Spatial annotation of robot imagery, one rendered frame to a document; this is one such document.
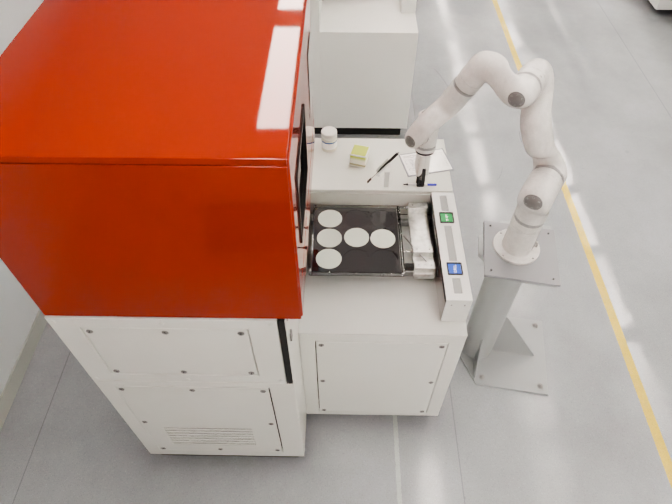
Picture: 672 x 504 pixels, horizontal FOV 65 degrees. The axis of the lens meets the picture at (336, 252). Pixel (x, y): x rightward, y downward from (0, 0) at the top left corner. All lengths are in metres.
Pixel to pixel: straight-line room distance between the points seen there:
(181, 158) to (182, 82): 0.27
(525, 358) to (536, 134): 1.44
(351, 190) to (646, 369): 1.86
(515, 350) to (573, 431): 0.46
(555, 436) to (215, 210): 2.13
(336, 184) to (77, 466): 1.76
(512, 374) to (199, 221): 2.07
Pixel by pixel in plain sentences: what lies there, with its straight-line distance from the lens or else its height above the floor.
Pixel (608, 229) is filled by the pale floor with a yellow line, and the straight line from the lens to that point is 3.81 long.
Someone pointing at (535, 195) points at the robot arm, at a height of 1.23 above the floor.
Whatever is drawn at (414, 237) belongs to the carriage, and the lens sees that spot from 2.20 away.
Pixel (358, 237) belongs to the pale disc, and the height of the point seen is 0.90.
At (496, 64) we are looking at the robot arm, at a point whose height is 1.60.
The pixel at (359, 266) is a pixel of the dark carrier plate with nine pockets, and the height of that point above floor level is 0.90.
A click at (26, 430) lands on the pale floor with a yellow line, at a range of 3.08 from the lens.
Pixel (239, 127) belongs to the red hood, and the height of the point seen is 1.82.
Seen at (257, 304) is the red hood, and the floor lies 1.30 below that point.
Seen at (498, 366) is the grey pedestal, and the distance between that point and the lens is 2.94.
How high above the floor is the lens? 2.52
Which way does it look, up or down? 50 degrees down
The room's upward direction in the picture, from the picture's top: straight up
